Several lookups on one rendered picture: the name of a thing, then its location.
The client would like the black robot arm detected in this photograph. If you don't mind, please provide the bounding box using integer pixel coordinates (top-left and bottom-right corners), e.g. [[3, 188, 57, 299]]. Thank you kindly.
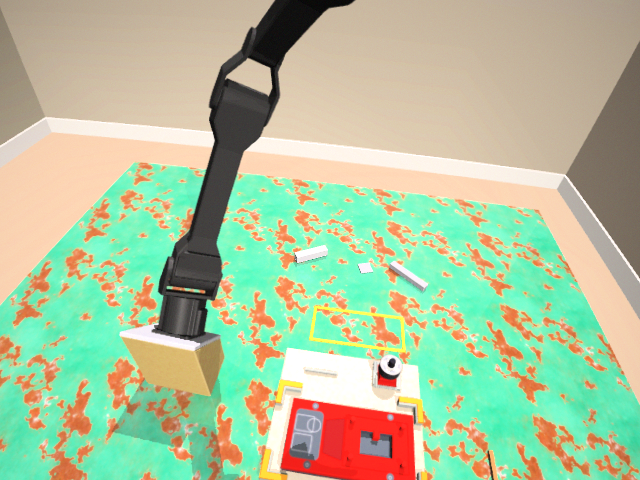
[[151, 0, 356, 340]]

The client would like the black wheel with grey rim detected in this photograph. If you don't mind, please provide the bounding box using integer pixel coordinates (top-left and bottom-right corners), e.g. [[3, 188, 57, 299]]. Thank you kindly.
[[378, 355, 403, 380]]

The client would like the grey rectangular bar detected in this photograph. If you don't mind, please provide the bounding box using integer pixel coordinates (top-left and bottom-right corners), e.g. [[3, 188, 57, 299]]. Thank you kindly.
[[389, 261, 428, 292]]

